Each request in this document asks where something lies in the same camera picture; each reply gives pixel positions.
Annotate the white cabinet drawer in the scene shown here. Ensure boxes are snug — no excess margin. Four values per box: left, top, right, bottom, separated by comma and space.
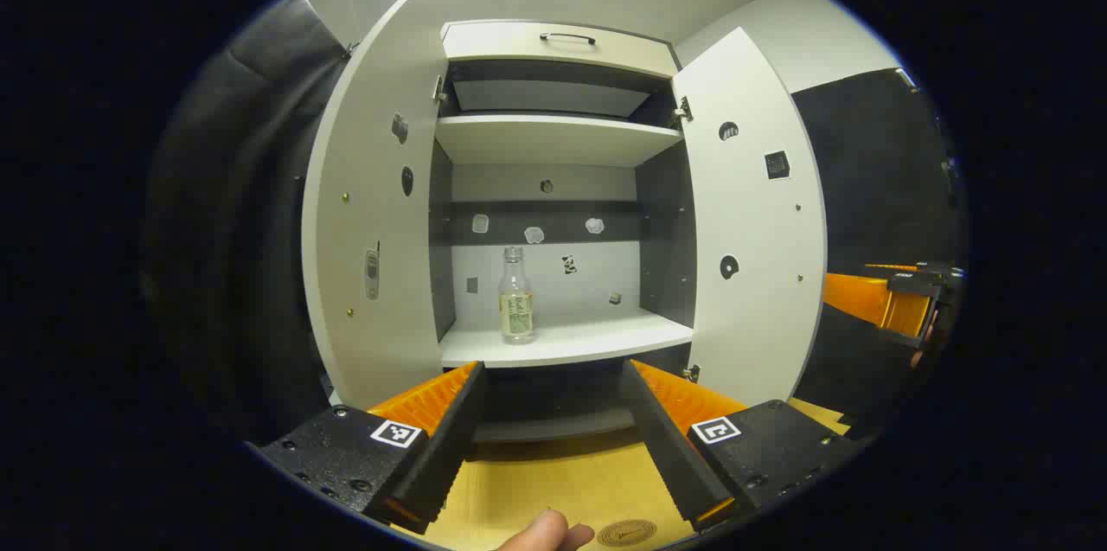
441, 20, 680, 78

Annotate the white cabinet shelf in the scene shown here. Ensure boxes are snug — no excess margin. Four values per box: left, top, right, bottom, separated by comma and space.
438, 309, 695, 370
435, 112, 686, 169

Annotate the white cabinet door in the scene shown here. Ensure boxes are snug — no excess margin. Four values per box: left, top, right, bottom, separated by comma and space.
673, 26, 829, 409
301, 0, 451, 410

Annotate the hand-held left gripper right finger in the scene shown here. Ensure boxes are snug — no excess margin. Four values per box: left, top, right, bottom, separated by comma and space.
619, 358, 857, 535

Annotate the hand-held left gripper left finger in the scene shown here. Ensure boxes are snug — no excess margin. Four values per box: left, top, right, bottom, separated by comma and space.
246, 361, 490, 536

